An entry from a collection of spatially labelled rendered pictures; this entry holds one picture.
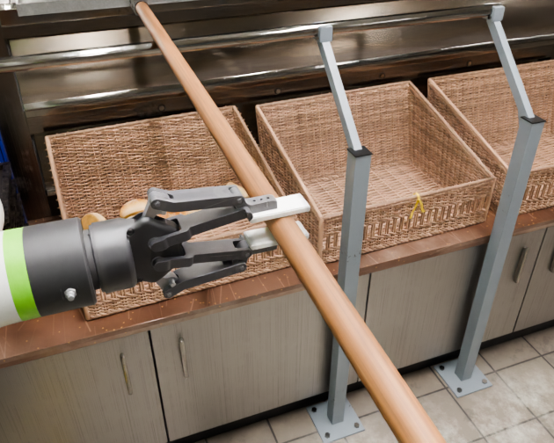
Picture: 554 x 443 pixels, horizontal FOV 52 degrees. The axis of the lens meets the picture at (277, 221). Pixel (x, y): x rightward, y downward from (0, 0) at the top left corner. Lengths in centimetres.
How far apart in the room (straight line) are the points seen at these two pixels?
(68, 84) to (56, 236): 110
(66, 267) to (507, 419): 168
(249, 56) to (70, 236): 123
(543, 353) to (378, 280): 86
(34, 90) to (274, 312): 86
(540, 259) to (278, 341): 89
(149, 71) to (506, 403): 152
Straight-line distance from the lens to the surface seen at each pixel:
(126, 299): 142
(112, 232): 59
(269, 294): 146
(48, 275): 58
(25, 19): 162
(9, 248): 59
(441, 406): 202
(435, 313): 185
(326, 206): 175
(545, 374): 222
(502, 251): 174
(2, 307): 59
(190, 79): 99
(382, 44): 191
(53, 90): 166
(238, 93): 177
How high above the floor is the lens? 154
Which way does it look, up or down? 35 degrees down
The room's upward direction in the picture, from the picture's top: straight up
